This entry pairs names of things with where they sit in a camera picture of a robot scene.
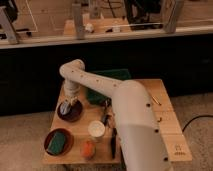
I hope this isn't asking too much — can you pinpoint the grey blue towel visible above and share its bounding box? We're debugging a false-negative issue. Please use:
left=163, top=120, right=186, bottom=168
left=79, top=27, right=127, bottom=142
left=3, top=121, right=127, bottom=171
left=60, top=101, right=71, bottom=115

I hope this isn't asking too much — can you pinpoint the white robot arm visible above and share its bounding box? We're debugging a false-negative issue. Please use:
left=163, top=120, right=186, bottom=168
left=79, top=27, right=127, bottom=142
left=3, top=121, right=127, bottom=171
left=59, top=59, right=173, bottom=171

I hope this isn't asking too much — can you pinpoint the purple bowl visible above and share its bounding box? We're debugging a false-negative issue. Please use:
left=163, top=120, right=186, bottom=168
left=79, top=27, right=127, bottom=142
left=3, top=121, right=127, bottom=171
left=57, top=100, right=83, bottom=122

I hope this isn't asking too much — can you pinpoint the green plastic tray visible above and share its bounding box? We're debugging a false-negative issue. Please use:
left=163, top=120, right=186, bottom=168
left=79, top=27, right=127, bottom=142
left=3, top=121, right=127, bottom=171
left=86, top=69, right=131, bottom=105

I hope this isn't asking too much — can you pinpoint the metal whisk utensil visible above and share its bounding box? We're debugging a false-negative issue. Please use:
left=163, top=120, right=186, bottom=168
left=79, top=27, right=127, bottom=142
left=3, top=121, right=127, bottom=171
left=101, top=98, right=111, bottom=126

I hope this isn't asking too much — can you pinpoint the white cup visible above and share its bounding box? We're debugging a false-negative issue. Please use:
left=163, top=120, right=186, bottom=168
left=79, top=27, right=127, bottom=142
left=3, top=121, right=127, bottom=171
left=88, top=120, right=105, bottom=142

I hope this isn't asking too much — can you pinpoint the green sponge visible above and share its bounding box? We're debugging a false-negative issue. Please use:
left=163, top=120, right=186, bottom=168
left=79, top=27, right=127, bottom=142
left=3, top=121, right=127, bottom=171
left=47, top=132, right=66, bottom=155

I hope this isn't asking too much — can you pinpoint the silver fork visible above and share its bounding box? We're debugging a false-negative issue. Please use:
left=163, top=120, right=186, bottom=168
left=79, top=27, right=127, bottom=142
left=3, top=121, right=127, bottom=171
left=152, top=96, right=162, bottom=106

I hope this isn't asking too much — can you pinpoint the black handled knife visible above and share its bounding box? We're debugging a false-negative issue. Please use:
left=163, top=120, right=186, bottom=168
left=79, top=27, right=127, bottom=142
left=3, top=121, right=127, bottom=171
left=107, top=115, right=118, bottom=160

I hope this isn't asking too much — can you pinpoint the grey metal frame post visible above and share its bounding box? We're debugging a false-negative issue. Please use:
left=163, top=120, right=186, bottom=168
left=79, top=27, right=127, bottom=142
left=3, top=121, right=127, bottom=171
left=0, top=6, right=19, bottom=45
left=72, top=3, right=85, bottom=40
left=162, top=0, right=184, bottom=34

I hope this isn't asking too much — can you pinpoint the black cable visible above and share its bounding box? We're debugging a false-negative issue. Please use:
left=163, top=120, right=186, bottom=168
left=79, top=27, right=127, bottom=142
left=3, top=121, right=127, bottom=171
left=181, top=114, right=213, bottom=133

